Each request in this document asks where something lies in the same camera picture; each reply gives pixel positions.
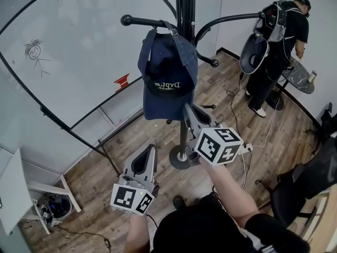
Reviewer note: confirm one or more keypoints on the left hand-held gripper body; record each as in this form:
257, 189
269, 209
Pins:
126, 198

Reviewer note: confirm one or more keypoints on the white cup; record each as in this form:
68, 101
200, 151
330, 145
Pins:
312, 76

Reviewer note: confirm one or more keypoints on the navy blue cap item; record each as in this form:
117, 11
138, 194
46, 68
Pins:
168, 104

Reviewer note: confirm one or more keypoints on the person's black shoe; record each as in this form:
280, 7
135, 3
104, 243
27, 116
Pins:
178, 202

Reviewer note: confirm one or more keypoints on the black office chair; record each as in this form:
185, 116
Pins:
297, 194

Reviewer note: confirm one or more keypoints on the grey oval shell device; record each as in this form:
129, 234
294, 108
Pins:
251, 57

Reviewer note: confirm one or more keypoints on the round dark marble table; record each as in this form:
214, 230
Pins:
300, 78

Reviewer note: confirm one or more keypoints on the white power strip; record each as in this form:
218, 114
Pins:
247, 147

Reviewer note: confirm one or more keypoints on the light wooden desk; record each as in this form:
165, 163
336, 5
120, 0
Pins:
326, 220

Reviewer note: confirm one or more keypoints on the person's right forearm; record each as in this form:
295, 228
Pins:
231, 194

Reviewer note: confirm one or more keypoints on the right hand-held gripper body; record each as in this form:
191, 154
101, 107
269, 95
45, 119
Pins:
216, 146

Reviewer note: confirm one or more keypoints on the person's left forearm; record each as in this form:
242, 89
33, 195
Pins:
138, 233

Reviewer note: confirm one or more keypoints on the black metal coat stand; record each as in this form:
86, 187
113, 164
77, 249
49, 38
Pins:
181, 9

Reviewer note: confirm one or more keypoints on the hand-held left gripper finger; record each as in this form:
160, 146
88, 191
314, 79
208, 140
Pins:
129, 163
154, 165

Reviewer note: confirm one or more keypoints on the large whiteboard with black frame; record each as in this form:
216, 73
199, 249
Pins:
79, 30

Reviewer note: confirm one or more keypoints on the person's black shirt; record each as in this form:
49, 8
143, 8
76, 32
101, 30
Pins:
200, 231

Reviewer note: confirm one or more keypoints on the grey waste bin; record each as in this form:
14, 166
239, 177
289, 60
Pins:
59, 205

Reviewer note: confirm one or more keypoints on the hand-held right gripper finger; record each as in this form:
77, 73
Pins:
190, 117
204, 118

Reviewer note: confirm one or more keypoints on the white side table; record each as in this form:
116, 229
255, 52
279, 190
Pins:
13, 188

